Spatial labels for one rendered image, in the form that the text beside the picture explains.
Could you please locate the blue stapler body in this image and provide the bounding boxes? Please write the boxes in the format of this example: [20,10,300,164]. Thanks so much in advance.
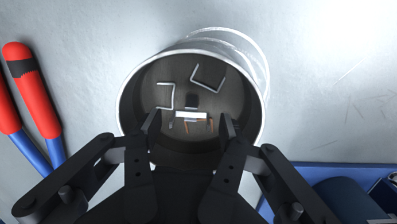
[255,161,397,224]

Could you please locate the dark blue stapler handle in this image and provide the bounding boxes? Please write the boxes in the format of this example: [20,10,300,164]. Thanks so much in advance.
[311,176,392,224]

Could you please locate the bent silver staple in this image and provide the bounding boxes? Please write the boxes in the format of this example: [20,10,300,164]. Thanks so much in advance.
[189,63,227,94]
[155,82,177,111]

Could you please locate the silver metal scrap cup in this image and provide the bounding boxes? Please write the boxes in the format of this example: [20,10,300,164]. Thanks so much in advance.
[115,26,271,157]

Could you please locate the silver bent staple stick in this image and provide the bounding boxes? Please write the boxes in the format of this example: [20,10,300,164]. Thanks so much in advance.
[168,110,215,134]

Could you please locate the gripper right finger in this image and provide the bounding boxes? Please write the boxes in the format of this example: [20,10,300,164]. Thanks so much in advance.
[197,112,342,224]

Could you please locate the red and blue handled pliers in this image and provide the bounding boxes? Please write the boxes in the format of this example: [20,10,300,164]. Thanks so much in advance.
[0,41,68,179]

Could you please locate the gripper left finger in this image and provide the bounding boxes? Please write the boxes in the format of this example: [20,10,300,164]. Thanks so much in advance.
[11,107,162,224]

